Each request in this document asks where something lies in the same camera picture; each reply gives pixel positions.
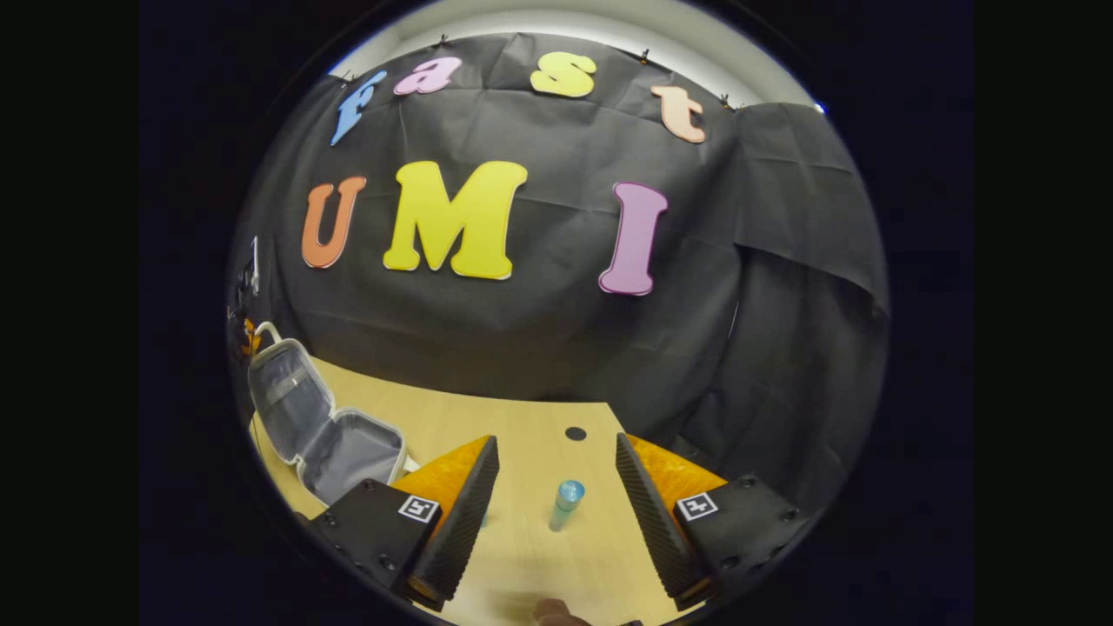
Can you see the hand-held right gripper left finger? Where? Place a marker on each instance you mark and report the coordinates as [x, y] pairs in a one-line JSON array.
[[461, 522]]

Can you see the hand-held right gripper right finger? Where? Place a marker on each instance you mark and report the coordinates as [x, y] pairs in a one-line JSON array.
[[652, 513]]

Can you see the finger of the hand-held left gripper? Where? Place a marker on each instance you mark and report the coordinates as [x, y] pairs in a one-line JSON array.
[[249, 337]]

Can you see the blue skincare bottle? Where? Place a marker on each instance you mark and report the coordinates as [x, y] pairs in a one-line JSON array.
[[565, 506]]

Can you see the white suitcase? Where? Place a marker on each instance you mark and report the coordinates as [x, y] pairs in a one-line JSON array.
[[348, 452]]

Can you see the black backdrop cloth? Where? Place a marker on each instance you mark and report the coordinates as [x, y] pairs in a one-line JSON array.
[[556, 348]]

